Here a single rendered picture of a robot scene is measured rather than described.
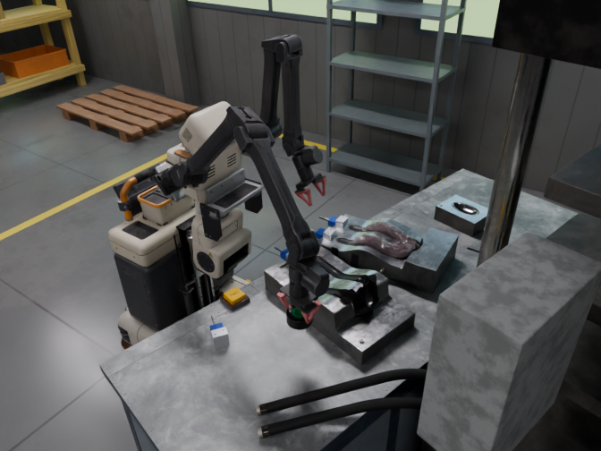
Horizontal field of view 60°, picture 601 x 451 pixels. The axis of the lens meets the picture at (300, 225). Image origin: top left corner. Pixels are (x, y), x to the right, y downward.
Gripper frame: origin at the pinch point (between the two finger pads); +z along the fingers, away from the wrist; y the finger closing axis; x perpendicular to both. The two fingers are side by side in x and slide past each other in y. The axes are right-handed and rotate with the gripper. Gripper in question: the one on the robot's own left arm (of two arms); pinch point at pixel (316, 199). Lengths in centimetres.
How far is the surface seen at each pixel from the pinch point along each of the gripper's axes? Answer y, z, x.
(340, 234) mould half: 1.4, 17.5, -3.3
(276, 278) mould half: -39.9, 13.8, -3.6
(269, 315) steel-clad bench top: -49, 23, -2
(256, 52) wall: 246, -82, 226
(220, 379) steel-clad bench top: -80, 26, -7
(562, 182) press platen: -42, -7, -106
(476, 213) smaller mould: 47, 36, -40
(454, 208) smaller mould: 47, 32, -32
